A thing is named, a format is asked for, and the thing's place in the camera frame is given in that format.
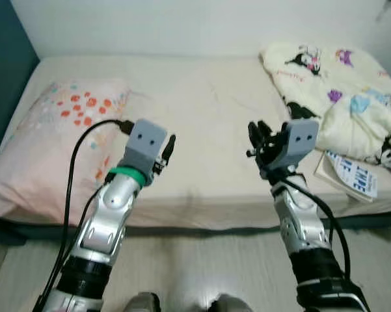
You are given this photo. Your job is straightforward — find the cream cartoon print blanket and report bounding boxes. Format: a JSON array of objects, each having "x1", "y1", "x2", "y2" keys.
[{"x1": 259, "y1": 42, "x2": 391, "y2": 171}]

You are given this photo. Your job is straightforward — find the white book blue letters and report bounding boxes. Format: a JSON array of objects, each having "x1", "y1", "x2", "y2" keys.
[{"x1": 314, "y1": 151, "x2": 379, "y2": 203}]

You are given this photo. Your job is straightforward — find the cream bed mattress sheet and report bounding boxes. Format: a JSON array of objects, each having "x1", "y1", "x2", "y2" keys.
[{"x1": 0, "y1": 54, "x2": 391, "y2": 229}]

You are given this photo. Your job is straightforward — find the pink dotted pillow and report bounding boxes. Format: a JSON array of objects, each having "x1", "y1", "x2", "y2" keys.
[{"x1": 0, "y1": 79, "x2": 132, "y2": 225}]

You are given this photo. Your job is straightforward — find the robot left leg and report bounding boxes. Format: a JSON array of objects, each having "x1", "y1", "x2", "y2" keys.
[{"x1": 124, "y1": 292, "x2": 162, "y2": 312}]

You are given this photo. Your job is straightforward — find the robot leg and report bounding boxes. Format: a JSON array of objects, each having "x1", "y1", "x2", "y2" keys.
[
  {"x1": 124, "y1": 292, "x2": 162, "y2": 312},
  {"x1": 208, "y1": 294, "x2": 254, "y2": 312}
]

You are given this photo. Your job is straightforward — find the robot right leg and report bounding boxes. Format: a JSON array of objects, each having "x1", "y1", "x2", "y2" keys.
[{"x1": 208, "y1": 294, "x2": 254, "y2": 312}]

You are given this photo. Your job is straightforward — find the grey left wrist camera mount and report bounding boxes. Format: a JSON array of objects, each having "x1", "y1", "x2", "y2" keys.
[{"x1": 122, "y1": 119, "x2": 168, "y2": 177}]

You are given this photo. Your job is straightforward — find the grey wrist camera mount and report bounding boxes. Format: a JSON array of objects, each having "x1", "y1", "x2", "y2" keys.
[
  {"x1": 278, "y1": 120, "x2": 321, "y2": 168},
  {"x1": 122, "y1": 119, "x2": 168, "y2": 177}
]

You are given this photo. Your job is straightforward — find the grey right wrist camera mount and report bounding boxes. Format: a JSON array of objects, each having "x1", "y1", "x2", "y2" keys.
[{"x1": 278, "y1": 120, "x2": 321, "y2": 168}]

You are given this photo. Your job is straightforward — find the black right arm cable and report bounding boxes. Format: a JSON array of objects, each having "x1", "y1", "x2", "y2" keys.
[{"x1": 260, "y1": 166, "x2": 352, "y2": 287}]

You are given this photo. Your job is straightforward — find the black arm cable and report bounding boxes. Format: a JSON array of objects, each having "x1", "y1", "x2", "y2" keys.
[
  {"x1": 33, "y1": 119, "x2": 136, "y2": 312},
  {"x1": 260, "y1": 166, "x2": 352, "y2": 287}
]

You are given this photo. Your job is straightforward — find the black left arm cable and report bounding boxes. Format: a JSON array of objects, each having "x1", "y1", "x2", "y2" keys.
[{"x1": 33, "y1": 119, "x2": 136, "y2": 312}]

